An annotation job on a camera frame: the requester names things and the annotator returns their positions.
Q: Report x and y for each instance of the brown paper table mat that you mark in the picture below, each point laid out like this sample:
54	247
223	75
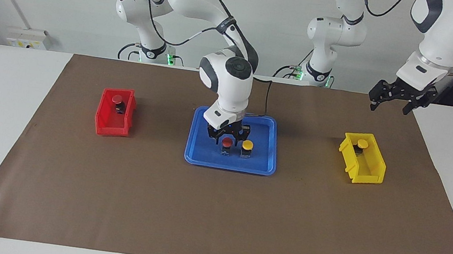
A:
215	213

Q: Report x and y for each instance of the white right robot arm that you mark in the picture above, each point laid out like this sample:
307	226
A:
227	88

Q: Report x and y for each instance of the blue plastic tray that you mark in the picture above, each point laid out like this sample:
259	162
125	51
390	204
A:
205	155

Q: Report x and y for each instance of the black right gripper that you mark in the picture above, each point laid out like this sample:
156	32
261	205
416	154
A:
230	133

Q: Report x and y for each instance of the red plastic storage bin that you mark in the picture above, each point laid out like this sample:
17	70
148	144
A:
110	129

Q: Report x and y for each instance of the yellow push button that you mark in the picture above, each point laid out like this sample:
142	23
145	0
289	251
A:
363	143
247	144

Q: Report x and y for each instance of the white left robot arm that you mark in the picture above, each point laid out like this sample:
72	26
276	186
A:
448	38

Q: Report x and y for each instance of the red push button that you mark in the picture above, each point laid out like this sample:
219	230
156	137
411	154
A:
117	98
227	143

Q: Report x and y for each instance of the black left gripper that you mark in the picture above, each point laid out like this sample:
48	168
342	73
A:
406	90

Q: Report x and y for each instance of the white wall socket box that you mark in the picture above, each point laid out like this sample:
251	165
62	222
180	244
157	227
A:
28	37

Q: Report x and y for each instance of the yellow plastic storage bin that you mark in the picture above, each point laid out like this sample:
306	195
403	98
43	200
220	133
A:
367	171

